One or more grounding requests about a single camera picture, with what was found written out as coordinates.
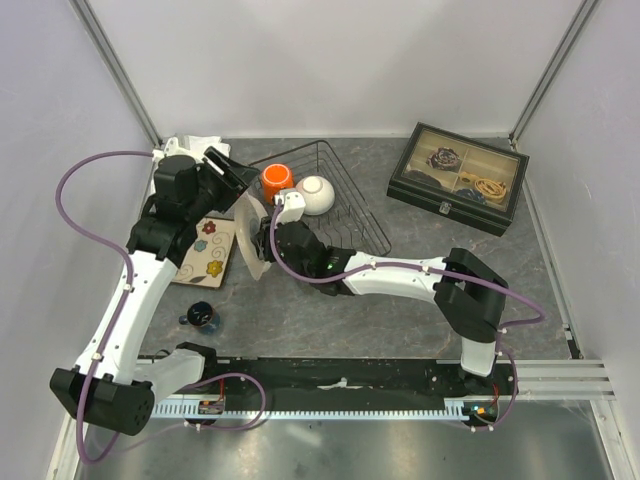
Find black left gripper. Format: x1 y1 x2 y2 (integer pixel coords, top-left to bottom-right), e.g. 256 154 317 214
186 146 261 223

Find blue ringed round plate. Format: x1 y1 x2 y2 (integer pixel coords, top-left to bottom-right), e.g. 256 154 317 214
234 193 270 281

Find orange plastic mug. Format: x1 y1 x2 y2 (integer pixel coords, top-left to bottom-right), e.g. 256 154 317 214
261 163 295 205

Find square floral plate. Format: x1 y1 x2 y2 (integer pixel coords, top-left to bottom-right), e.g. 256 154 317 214
173 217 235 289

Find white ceramic bowl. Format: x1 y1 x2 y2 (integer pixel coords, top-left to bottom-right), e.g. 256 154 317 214
296 175 336 216

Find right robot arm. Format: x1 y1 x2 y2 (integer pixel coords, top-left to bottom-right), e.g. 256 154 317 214
249 217 508 394

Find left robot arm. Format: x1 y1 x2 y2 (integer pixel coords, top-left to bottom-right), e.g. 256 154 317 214
49 147 259 436

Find white crumpled cloth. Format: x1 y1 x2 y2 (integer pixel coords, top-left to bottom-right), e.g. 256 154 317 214
165 135 231 157

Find small dark blue cup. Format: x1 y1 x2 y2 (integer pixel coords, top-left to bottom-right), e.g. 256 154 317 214
178 301 221 334

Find black glass-lid jewelry box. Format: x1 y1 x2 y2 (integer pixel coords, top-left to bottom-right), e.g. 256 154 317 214
387 122 529 237

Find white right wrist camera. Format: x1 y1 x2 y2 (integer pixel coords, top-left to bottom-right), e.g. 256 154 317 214
274 188 306 224

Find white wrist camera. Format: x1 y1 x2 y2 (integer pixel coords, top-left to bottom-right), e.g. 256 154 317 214
274 188 306 224
152 137 202 163

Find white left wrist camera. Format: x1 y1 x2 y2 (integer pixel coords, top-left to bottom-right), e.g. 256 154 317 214
152 137 202 163

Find black wire dish rack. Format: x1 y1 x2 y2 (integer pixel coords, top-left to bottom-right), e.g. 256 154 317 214
249 140 392 256

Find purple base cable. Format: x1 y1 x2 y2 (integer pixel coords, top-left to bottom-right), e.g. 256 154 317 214
99 372 267 455

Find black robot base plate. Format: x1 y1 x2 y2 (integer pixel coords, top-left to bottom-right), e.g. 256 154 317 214
205 357 515 409

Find blue slotted cable duct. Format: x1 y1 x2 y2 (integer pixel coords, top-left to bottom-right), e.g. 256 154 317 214
151 395 469 421

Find aluminium frame rail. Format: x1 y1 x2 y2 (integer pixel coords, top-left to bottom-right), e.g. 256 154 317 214
69 0 163 146

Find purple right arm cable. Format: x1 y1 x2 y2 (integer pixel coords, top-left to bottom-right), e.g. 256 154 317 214
268 199 547 434

